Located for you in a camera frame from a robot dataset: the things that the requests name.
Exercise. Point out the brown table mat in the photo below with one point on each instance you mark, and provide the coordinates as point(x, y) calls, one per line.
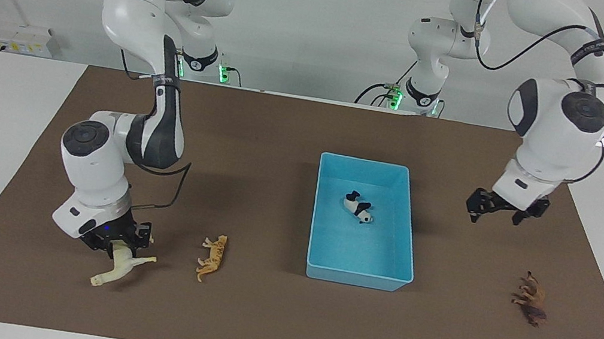
point(256, 308)

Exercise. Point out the orange tiger toy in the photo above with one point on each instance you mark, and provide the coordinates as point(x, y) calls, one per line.
point(212, 258)

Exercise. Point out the light blue storage box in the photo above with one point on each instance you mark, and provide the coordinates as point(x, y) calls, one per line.
point(374, 248)

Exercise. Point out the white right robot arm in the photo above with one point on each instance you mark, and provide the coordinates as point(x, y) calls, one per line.
point(97, 161)

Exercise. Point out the white power strip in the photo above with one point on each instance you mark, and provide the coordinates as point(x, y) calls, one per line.
point(25, 41)

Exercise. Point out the cream white horse toy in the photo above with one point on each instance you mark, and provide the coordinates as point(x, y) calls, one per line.
point(121, 268)

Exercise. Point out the brown lion toy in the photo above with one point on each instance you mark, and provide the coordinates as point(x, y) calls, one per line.
point(533, 297)

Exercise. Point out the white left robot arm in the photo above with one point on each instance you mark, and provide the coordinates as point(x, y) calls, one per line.
point(549, 142)

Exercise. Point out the black white panda toy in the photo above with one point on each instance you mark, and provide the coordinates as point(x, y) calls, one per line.
point(359, 208)

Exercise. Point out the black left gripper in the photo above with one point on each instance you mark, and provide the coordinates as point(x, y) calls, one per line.
point(499, 204)

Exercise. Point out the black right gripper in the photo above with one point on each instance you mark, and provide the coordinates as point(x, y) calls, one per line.
point(110, 233)

